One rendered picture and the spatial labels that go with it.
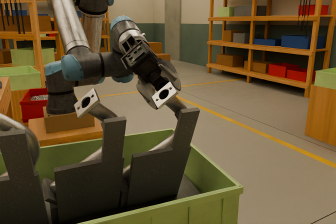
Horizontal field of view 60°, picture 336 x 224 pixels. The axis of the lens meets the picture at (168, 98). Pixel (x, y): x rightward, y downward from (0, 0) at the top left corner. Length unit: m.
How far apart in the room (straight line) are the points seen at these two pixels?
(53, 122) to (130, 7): 10.31
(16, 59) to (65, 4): 3.60
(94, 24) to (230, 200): 0.85
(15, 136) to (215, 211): 0.45
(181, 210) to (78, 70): 0.46
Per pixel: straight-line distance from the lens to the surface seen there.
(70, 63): 0.85
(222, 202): 0.72
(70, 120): 1.39
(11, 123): 0.61
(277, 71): 6.18
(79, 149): 0.98
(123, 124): 0.60
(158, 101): 0.64
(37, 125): 1.53
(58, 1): 1.07
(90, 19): 1.23
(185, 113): 0.64
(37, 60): 4.31
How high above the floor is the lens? 1.33
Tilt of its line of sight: 15 degrees down
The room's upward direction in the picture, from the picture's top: straight up
